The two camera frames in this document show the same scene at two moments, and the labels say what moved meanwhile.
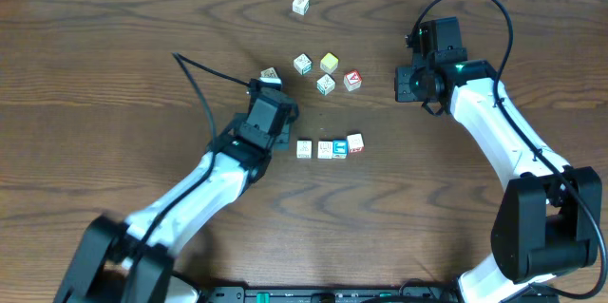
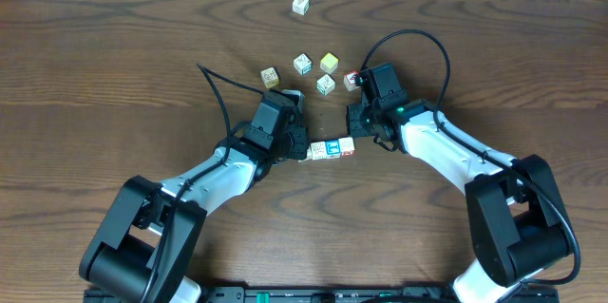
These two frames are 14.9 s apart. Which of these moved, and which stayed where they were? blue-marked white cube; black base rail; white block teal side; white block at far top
Moved: blue-marked white cube
Stayed: white block at far top; black base rail; white block teal side
